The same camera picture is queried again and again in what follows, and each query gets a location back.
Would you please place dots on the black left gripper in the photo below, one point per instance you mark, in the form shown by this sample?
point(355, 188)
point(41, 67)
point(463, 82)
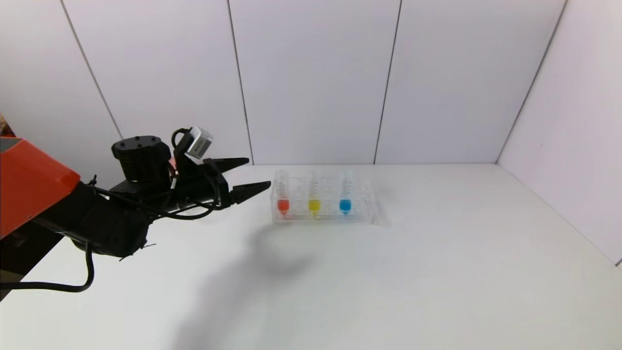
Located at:
point(219, 184)

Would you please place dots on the test tube with red pigment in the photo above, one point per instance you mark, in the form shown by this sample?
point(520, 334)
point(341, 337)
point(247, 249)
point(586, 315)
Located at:
point(283, 204)

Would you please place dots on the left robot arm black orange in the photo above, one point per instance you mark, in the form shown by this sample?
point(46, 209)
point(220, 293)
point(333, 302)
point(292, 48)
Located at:
point(112, 223)

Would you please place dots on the test tube with yellow pigment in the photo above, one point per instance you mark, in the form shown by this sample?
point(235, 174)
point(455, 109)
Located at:
point(314, 205)

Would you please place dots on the test tube with blue pigment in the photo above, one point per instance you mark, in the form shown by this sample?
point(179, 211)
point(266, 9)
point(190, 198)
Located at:
point(345, 205)

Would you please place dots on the clear acrylic test tube rack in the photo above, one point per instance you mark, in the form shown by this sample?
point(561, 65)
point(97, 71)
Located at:
point(362, 209)

